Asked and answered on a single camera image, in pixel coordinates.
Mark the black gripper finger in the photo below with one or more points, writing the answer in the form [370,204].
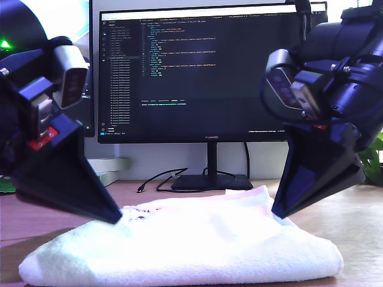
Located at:
[68,185]
[311,155]
[338,182]

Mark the green and white box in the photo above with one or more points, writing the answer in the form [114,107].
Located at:
[109,177]

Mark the black over-ear headphones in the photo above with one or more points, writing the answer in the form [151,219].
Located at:
[304,24]

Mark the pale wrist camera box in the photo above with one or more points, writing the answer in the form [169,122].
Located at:
[278,59]
[71,80]

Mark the green leafy houseplant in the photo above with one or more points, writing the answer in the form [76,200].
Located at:
[372,167]

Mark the black monitor with terminal window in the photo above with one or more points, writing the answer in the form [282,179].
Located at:
[77,18]

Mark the black Huawei computer monitor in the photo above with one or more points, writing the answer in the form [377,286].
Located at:
[194,74]

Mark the green plastic packet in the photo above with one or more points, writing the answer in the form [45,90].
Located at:
[5,185]

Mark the pastel white terry tea towel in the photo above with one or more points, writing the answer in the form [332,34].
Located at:
[191,245]

